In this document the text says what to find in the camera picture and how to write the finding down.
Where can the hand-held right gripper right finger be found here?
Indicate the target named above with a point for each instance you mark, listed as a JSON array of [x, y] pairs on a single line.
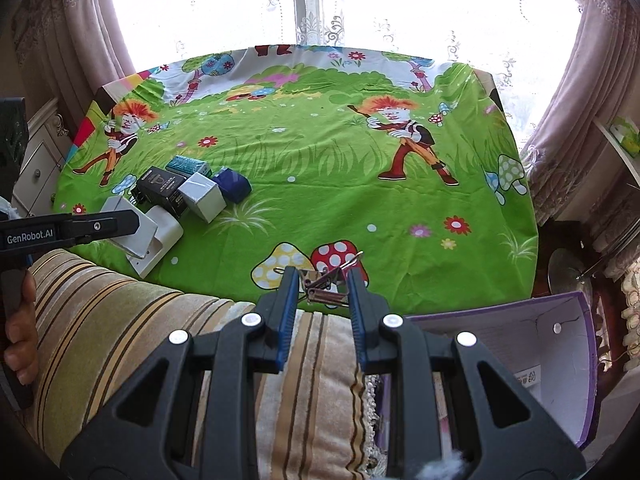
[[359, 320]]

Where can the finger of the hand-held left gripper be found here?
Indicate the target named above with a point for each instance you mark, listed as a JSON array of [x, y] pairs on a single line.
[[105, 225]]

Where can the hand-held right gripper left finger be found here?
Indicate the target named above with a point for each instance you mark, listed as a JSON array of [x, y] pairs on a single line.
[[285, 320]]

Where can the metal binder clip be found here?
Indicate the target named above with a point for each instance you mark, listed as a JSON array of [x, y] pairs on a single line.
[[325, 290]]

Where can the purple cardboard box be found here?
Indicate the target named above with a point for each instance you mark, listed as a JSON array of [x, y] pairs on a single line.
[[525, 350]]

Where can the person's left hand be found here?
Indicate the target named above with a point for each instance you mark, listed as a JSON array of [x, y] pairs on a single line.
[[22, 325]]

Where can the white box gold trim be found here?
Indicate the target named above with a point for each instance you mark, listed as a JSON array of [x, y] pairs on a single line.
[[165, 240]]

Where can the black box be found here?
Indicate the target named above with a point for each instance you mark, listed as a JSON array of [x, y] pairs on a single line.
[[160, 187]]

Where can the white nightstand cabinet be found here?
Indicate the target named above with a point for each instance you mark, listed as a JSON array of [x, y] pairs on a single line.
[[45, 160]]

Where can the small white cube box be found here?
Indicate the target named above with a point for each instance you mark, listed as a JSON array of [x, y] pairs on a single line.
[[200, 197]]

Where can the teal box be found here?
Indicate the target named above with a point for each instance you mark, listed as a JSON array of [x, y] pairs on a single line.
[[187, 165]]

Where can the navy blue box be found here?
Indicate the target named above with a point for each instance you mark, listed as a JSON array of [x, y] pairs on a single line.
[[231, 185]]

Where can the printed green blanket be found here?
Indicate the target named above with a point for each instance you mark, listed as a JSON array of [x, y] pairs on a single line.
[[325, 185]]

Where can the mauve drape curtain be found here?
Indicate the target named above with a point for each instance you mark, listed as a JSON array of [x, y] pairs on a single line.
[[575, 135], [75, 35]]

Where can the white lace curtain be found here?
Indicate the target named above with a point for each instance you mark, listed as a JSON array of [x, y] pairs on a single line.
[[225, 10], [627, 300]]

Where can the green tissue pack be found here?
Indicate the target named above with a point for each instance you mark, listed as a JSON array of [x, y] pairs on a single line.
[[627, 137]]

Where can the white table metal pedestal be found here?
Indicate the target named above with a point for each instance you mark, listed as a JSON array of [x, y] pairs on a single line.
[[570, 272]]

